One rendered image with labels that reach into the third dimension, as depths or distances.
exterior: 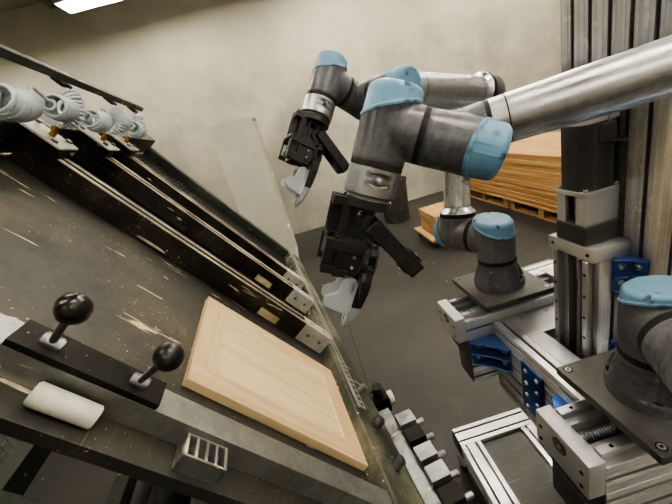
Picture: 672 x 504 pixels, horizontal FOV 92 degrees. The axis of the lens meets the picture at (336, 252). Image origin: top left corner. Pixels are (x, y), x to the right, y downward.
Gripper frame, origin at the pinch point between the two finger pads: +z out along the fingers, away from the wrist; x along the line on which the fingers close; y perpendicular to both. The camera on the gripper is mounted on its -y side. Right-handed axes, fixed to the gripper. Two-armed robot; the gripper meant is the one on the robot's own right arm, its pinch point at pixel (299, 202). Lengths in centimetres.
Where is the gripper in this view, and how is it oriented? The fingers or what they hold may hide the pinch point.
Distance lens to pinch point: 79.6
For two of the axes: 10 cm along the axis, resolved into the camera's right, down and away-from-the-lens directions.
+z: -2.8, 9.6, -0.1
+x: 4.4, 1.2, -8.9
